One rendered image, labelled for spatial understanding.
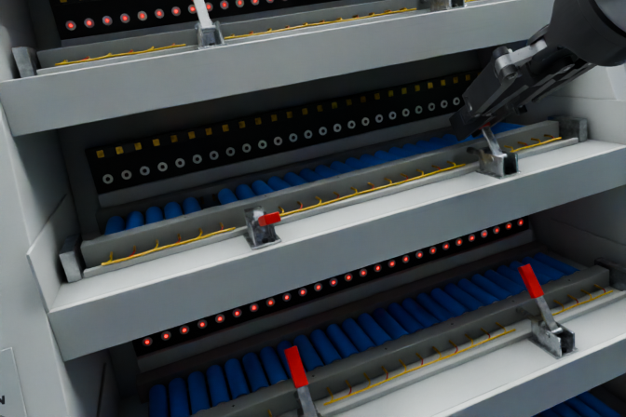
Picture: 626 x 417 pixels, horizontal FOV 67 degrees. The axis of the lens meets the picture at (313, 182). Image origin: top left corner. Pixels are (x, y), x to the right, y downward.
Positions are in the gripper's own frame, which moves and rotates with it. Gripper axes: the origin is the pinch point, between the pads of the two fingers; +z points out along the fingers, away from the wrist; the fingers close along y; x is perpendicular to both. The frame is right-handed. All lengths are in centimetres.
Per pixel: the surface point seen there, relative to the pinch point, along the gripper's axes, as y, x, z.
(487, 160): -1.0, -5.1, 0.3
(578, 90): 16.0, 0.6, 1.6
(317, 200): -19.4, -3.7, 4.2
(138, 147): -35.9, 9.0, 11.0
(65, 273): -43.7, -4.6, 2.2
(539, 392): -4.4, -28.4, 2.0
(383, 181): -11.5, -3.5, 4.3
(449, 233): -8.5, -11.2, 0.2
